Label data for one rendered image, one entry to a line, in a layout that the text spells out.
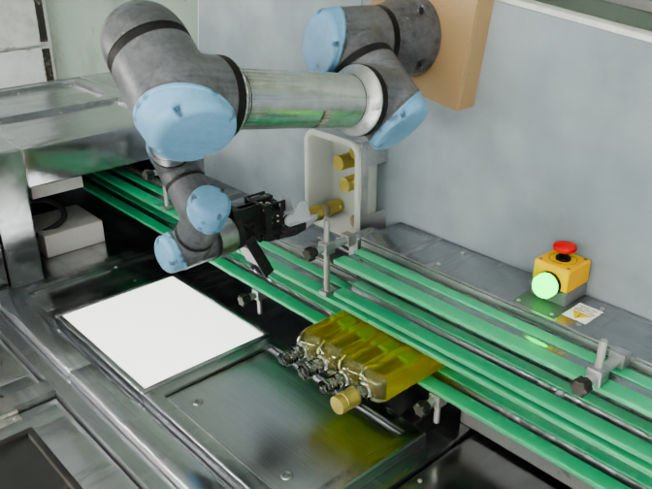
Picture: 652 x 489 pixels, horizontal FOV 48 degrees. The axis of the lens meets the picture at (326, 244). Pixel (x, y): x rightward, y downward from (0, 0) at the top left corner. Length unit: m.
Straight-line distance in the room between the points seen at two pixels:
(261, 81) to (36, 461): 0.87
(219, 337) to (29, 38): 3.49
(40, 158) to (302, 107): 1.10
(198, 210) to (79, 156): 0.86
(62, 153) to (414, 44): 1.07
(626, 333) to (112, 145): 1.43
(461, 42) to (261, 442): 0.81
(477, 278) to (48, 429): 0.90
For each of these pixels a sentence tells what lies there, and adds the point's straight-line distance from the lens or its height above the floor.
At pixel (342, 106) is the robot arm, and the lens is 1.13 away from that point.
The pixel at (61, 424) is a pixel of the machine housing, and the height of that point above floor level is 1.46.
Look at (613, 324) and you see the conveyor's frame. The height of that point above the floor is 0.81.
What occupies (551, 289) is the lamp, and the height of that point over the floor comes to 0.85.
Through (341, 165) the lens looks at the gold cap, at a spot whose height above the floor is 0.81.
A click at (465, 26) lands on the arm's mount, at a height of 0.80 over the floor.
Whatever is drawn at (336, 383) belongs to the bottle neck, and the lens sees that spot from 1.34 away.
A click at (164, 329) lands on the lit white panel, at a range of 1.78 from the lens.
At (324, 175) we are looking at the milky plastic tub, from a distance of 1.69.
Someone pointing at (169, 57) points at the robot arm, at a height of 1.39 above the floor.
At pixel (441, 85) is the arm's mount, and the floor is 0.80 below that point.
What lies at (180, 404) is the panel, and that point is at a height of 1.28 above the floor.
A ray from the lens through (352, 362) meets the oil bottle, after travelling 1.36.
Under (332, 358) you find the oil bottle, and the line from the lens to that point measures 1.38.
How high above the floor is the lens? 1.86
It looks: 37 degrees down
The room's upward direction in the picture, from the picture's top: 111 degrees counter-clockwise
